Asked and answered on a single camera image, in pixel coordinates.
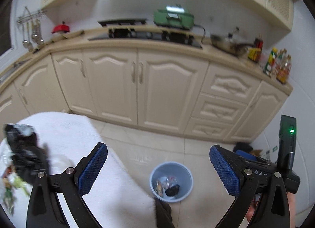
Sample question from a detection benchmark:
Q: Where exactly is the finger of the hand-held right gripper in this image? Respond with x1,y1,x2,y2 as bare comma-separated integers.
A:
235,150,275,169

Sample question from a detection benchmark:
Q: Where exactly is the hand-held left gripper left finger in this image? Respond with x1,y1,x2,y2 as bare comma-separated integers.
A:
26,142,109,228

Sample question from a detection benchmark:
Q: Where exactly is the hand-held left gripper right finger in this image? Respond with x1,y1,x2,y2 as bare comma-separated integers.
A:
209,144,292,228

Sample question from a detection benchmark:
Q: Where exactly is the blue plastic waste bin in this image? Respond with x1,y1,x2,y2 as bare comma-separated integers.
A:
150,162,194,202

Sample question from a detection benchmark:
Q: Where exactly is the person's right hand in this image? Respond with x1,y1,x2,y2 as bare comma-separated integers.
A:
246,192,297,228

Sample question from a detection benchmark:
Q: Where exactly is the white tablecloth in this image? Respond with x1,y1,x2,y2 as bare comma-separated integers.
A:
0,111,157,228

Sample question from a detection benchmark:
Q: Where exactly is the small cream cabinet drawer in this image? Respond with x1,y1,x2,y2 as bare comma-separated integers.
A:
184,117,234,141

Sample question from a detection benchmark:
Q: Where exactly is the medium cream cabinet drawer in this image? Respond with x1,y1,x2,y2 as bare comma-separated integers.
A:
192,94,248,125

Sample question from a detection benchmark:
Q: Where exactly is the crumpled black wrapper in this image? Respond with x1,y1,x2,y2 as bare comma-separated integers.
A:
166,185,180,197

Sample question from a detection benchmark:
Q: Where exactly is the colourful snack wrapper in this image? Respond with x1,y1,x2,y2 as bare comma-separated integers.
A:
156,177,166,196

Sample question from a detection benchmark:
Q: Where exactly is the black plastic bag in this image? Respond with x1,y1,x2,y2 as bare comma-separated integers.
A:
5,123,51,185

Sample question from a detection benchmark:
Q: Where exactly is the large cream cabinet drawer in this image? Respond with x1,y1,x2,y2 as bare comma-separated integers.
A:
200,63,261,105

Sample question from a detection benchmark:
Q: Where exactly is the cooking oil bottle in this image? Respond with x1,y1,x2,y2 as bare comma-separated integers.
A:
277,54,293,83

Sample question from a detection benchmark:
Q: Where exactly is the clear condiment bottle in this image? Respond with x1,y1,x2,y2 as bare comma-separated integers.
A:
273,50,287,77

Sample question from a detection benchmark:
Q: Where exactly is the green yellow bottle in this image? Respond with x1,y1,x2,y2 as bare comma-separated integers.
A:
264,48,278,75

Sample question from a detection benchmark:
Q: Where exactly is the crumpled green white wrapper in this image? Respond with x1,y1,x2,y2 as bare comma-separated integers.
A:
0,166,31,216

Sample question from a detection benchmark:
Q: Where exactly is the yellow seasoning box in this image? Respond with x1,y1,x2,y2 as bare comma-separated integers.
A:
247,47,262,62

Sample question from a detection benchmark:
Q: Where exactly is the cream kitchen base cabinet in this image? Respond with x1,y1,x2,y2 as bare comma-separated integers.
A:
0,28,293,143

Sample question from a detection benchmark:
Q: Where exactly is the dark sauce bottle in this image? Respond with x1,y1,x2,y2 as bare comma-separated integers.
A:
253,35,264,49

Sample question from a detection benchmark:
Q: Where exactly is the steel wok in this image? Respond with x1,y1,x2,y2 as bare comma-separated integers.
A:
210,28,254,56

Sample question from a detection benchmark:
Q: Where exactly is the wooden cutting board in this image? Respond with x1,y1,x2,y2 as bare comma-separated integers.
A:
63,30,84,40

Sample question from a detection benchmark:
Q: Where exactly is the hanging steel ladle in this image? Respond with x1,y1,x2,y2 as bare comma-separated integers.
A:
31,20,45,46
22,21,34,52

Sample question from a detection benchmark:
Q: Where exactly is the black gas hob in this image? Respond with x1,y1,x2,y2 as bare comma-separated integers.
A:
89,28,203,49

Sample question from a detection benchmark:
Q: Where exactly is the red pot lid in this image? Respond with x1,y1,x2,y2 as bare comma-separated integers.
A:
51,21,70,34

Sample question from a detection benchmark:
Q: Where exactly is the black flat panel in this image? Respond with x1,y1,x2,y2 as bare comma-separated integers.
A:
98,18,148,27

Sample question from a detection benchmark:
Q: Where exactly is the green electric cooker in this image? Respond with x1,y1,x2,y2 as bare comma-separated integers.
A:
153,4,195,30

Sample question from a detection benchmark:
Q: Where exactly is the metal utensil rack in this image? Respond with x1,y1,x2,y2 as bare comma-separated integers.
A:
16,6,48,24

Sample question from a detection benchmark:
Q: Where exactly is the black power cable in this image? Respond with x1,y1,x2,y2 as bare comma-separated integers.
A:
193,24,206,44

